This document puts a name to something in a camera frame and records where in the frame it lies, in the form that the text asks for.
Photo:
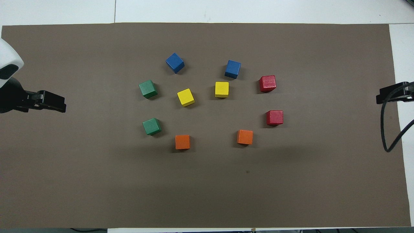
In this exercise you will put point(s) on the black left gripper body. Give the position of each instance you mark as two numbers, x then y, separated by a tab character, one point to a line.
11	97

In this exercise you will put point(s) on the green wooden cube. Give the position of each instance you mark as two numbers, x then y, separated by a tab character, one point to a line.
147	88
151	125

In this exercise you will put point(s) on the red wooden cube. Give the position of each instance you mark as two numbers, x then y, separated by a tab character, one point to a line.
275	116
267	83

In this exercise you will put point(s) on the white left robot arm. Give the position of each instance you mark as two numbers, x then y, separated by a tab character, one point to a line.
8	55

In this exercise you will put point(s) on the blue wooden cube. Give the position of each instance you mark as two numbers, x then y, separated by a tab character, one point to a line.
175	62
233	68

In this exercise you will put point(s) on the yellow wooden cube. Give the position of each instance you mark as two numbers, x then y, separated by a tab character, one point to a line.
185	96
222	88

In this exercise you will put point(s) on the orange wooden cube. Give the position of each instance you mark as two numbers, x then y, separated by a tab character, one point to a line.
182	141
245	136

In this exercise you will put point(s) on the brown paper table mat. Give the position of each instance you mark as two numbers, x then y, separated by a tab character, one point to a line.
207	181

